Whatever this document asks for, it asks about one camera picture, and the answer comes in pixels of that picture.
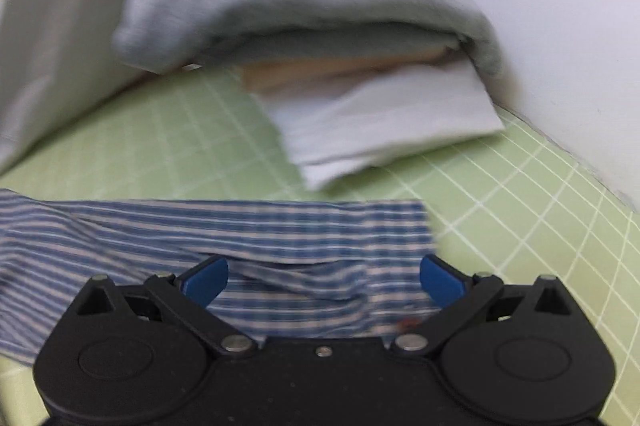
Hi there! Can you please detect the white folded cloth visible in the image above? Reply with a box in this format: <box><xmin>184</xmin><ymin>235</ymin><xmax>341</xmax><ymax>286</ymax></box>
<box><xmin>250</xmin><ymin>59</ymin><xmax>505</xmax><ymax>192</ymax></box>

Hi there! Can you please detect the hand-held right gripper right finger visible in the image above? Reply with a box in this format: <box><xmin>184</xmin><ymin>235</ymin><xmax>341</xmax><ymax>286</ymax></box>
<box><xmin>390</xmin><ymin>255</ymin><xmax>576</xmax><ymax>359</ymax></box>

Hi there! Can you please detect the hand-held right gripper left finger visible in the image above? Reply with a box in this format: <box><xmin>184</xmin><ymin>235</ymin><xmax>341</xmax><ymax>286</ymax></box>
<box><xmin>75</xmin><ymin>255</ymin><xmax>260</xmax><ymax>359</ymax></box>

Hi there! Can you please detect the green grid mat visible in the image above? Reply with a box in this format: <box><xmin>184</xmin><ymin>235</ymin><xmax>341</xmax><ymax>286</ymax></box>
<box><xmin>0</xmin><ymin>66</ymin><xmax>640</xmax><ymax>426</ymax></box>

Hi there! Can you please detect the blue plaid shirt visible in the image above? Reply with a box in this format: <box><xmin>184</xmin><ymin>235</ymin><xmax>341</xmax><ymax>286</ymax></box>
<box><xmin>0</xmin><ymin>189</ymin><xmax>441</xmax><ymax>367</ymax></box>

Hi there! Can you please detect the beige folded cloth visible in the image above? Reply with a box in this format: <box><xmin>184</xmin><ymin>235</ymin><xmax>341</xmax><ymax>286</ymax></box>
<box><xmin>242</xmin><ymin>46</ymin><xmax>466</xmax><ymax>96</ymax></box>

